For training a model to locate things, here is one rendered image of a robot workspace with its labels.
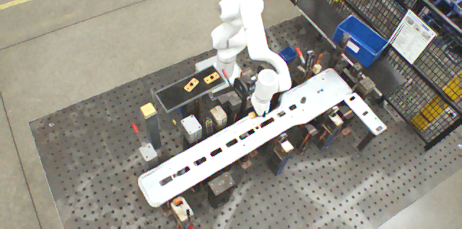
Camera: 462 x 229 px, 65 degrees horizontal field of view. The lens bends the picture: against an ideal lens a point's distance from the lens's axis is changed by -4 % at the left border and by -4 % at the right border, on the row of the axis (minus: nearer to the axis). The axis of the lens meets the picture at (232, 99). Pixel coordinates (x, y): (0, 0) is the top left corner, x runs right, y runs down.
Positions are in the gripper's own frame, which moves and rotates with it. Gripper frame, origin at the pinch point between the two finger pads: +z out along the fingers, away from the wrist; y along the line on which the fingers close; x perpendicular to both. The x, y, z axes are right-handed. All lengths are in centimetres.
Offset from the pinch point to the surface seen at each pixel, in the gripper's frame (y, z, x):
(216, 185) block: 21.3, 22.9, -29.4
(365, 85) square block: -3, 20, 77
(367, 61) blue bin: -17, 19, 87
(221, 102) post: -19.7, 16.3, -10.6
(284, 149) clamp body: 16.3, 22.0, 11.5
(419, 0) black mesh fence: -21, -27, 105
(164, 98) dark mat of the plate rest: -29, 10, -40
